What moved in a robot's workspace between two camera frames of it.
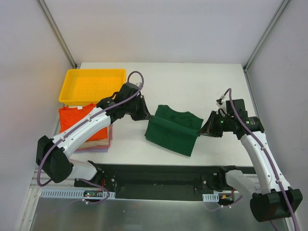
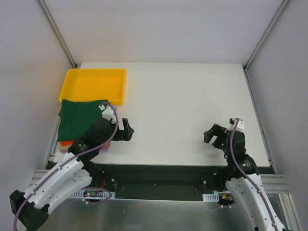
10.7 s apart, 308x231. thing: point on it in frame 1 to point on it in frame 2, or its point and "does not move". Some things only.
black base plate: (153, 181) does not move
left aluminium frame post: (44, 6) does not move
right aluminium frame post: (271, 25) does not move
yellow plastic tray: (90, 86) does not move
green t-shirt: (176, 130) to (76, 118)
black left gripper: (141, 109) to (122, 134)
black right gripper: (214, 124) to (217, 138)
